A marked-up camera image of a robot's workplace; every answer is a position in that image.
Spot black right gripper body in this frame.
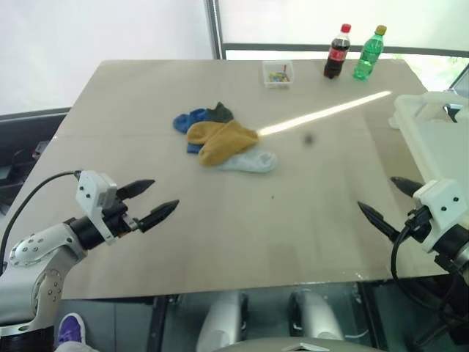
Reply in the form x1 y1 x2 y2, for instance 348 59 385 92
397 205 435 243

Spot dark green sock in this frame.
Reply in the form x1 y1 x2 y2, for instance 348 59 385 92
207 101 235 123

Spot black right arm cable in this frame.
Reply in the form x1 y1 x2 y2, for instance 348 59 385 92
390 216 459 331

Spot mustard yellow sock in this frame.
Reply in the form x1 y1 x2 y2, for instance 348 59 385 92
186 120 228 146
199 120 259 168

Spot white plastic bin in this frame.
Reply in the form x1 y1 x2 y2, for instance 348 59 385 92
388 91 469 191

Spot black table leg frame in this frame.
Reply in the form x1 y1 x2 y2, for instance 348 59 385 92
355 282 389 352
152 295 182 352

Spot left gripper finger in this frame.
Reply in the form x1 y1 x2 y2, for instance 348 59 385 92
117 179 156 201
139 199 180 232

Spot light grey sock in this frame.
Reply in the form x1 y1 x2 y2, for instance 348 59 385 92
214 150 278 174

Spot green bottle yellow cap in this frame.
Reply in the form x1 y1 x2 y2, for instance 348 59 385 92
352 24 388 81

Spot purple shoe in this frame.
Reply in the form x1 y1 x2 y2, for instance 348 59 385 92
57 312 87 345

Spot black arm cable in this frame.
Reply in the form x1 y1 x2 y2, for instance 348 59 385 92
0 169 84 274
390 216 459 331

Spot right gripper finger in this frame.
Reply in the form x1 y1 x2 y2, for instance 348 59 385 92
358 201 399 242
390 176 425 199

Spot small clear plastic container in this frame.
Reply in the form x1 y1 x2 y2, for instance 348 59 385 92
262 60 296 89

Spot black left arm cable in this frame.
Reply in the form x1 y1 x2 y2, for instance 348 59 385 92
0 169 84 274

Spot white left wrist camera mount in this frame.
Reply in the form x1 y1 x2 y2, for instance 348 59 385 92
75 169 119 246

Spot black side desk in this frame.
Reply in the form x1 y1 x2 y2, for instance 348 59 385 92
0 107 73 217

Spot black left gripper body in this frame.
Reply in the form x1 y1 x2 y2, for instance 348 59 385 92
103 197 143 238

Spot grey window frame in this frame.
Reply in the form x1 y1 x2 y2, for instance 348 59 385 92
204 0 469 59

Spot grey rounded robot torso edge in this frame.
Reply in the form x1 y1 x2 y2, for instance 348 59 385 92
219 337 371 352

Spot silver rounded robot leg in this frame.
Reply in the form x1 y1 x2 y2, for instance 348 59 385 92
289 289 345 342
196 291 250 352

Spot cola bottle red cap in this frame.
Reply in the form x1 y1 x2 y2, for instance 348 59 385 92
322 23 352 81

